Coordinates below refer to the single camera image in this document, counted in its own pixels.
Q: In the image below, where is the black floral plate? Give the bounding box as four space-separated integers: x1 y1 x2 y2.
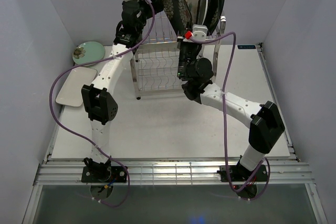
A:
163 0 193 37
204 0 219 36

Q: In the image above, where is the round white teal-rimmed plate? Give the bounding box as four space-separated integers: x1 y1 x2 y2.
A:
197 0 208 25

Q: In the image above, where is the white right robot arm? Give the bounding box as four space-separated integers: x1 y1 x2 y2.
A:
177 42 285 181

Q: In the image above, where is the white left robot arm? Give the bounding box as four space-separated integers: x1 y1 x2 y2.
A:
81 0 163 182

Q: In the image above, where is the stainless steel dish rack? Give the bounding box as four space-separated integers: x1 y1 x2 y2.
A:
130 3 228 101

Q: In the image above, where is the blue table label sticker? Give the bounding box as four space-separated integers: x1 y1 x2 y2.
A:
237 45 256 50

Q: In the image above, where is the mint green round plate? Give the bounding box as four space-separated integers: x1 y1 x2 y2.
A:
72 41 106 67

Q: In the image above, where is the white rectangular plate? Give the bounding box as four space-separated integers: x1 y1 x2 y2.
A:
56 67 97 107

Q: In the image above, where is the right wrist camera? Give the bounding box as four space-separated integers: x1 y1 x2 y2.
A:
177 25 208 44

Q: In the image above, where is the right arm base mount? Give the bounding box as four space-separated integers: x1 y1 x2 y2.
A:
217 165 268 182

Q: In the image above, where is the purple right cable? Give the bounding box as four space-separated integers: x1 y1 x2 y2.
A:
188 31 270 201

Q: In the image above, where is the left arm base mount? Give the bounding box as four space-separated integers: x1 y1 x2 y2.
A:
81 158 127 183

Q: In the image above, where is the aluminium table edge rail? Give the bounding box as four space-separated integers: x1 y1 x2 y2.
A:
34 160 315 186

